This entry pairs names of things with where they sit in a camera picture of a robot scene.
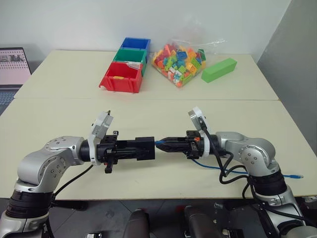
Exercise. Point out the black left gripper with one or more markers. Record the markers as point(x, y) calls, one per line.
point(106, 146)

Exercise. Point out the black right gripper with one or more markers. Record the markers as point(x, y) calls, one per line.
point(195, 147)

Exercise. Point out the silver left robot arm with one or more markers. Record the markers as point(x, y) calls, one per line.
point(37, 161)

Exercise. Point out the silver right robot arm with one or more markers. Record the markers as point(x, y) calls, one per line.
point(255, 151)

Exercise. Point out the red plastic storage bin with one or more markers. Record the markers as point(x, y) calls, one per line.
point(122, 80)

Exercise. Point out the dark rounded shape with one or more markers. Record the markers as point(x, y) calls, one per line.
point(138, 223)
point(200, 221)

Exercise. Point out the clear bag of toy bricks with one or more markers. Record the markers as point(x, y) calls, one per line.
point(178, 64)

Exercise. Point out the white paper label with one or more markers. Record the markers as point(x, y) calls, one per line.
point(133, 65)

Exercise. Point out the long green block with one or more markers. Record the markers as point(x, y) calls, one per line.
point(218, 69)

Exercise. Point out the green plastic storage bin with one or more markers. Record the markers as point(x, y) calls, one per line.
point(128, 55)

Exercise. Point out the blue plastic storage bin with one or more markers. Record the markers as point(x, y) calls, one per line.
point(135, 42)

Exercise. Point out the open laptop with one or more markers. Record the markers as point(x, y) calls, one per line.
point(12, 67)

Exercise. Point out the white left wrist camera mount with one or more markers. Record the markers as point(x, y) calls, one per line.
point(100, 124)

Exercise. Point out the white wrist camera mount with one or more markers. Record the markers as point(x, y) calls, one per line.
point(100, 124)
point(198, 116)

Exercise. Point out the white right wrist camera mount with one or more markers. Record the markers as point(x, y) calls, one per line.
point(198, 116)

